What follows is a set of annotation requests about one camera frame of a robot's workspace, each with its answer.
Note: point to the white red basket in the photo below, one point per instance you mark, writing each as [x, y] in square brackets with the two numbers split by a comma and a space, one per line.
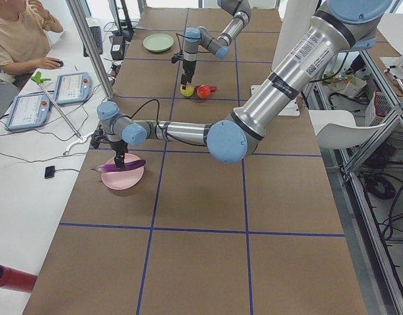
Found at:
[377, 109]

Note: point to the cardboard box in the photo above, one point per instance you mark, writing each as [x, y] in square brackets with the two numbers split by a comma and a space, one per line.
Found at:
[354, 87]

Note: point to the far teach pendant tablet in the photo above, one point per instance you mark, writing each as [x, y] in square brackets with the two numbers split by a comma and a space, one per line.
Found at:
[72, 88]

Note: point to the black power adapter box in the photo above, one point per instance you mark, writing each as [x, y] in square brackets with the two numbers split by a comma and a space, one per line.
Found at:
[117, 50]

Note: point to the teach pendant tablet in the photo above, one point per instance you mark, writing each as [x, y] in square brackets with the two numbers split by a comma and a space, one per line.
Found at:
[28, 111]
[72, 88]

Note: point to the aluminium frame post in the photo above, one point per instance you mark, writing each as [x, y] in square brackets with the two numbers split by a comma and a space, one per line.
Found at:
[78, 15]

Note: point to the black keyboard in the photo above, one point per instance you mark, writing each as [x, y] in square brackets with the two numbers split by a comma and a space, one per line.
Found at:
[97, 37]

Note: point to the seated person beige shirt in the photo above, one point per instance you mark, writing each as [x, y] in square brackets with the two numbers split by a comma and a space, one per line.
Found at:
[24, 44]

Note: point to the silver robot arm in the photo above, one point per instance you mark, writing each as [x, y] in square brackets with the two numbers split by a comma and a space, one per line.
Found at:
[194, 38]
[336, 26]

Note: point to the near teach pendant tablet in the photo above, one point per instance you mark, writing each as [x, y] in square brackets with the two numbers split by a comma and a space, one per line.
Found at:
[28, 111]

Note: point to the purple eggplant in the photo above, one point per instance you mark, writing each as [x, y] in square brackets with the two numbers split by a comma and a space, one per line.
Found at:
[129, 166]

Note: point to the red cylinder bottle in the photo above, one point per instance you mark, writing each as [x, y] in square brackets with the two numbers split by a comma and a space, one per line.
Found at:
[16, 280]

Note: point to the small black box device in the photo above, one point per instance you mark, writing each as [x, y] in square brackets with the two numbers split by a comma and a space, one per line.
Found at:
[49, 172]

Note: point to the reacher grabber stick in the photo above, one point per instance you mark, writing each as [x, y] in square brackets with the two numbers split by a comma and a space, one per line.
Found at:
[81, 139]

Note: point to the yellow pink peach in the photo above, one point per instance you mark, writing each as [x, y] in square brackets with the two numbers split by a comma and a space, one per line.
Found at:
[187, 91]

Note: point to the light green plate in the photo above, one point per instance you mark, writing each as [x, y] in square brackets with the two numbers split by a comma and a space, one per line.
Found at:
[158, 43]

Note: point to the white plastic chair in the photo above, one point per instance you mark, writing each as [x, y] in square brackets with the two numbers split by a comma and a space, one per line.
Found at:
[337, 129]

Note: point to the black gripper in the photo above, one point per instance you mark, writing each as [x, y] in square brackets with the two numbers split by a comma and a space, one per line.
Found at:
[189, 66]
[120, 149]

